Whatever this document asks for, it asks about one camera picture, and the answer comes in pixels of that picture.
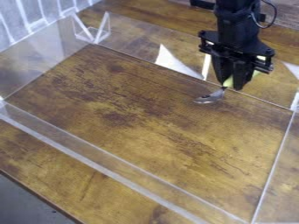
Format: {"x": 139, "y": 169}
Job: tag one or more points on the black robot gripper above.
{"x": 235, "y": 42}

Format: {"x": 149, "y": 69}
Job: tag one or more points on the green handled metal spoon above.
{"x": 215, "y": 96}

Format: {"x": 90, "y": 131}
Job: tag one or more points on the black bar in background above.
{"x": 208, "y": 6}

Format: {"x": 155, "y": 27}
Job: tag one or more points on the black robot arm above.
{"x": 243, "y": 4}

